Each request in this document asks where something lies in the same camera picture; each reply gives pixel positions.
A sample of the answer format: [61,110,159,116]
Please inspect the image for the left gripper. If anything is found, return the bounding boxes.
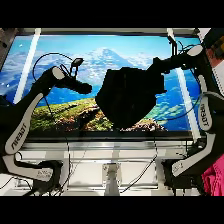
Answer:
[73,80,94,96]

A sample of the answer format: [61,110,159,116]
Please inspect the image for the dark blue jeans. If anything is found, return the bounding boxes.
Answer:
[94,66,167,130]

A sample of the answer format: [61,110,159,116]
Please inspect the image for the person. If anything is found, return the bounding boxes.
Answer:
[201,28,224,98]

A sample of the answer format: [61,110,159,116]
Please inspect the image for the pink garment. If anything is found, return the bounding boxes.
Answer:
[201,153,224,197]

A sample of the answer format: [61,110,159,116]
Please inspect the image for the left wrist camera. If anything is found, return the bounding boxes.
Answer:
[69,57,85,80]

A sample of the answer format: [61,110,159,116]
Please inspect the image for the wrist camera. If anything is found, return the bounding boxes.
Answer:
[167,34,179,58]
[69,57,85,80]

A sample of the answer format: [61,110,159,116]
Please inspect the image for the black cable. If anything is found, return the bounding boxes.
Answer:
[31,51,75,83]
[43,94,72,196]
[118,93,205,195]

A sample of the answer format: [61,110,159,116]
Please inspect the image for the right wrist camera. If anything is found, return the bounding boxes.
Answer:
[167,34,179,58]

